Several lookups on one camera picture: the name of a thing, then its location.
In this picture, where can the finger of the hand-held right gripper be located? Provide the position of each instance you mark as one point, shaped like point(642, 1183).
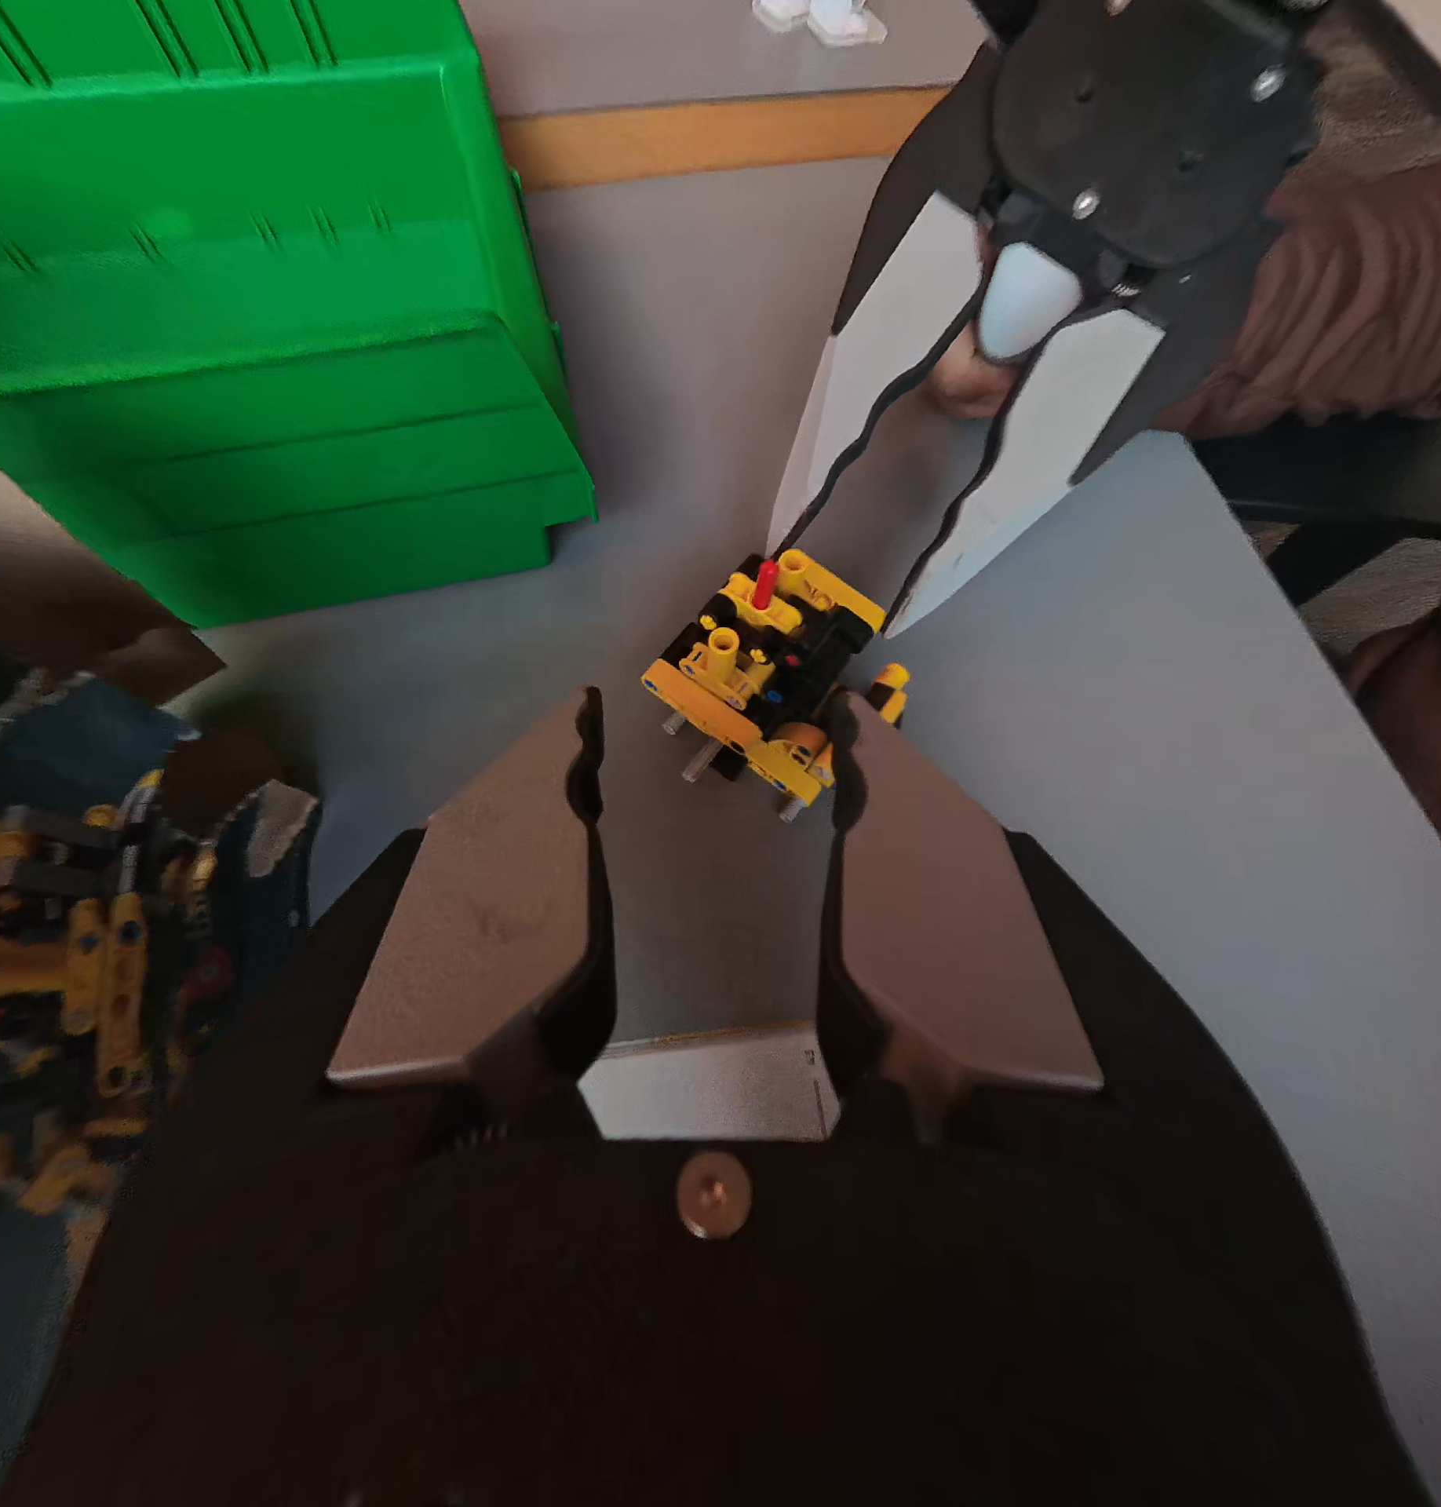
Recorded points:
point(1027, 470)
point(862, 387)

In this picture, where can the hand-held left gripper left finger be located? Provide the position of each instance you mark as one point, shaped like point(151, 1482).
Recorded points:
point(472, 906)

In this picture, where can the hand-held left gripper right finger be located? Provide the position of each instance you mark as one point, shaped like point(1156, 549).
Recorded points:
point(944, 929)

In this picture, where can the yellow black lego model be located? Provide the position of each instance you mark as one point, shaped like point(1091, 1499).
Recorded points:
point(733, 694)

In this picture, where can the person's right forearm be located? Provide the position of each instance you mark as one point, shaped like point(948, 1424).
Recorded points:
point(1357, 306)

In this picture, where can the dark lego set box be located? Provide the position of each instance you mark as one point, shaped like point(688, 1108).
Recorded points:
point(85, 942)

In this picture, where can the person's right hand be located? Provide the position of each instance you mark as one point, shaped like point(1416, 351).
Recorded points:
point(962, 380)

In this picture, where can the black chair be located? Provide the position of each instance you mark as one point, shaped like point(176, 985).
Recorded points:
point(1345, 493)

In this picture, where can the white plastic piece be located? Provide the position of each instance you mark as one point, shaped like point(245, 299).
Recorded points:
point(821, 15)

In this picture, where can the person's leg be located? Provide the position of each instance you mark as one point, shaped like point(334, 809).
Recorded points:
point(1420, 717)

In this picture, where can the large green plastic bin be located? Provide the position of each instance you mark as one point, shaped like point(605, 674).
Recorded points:
point(261, 295)

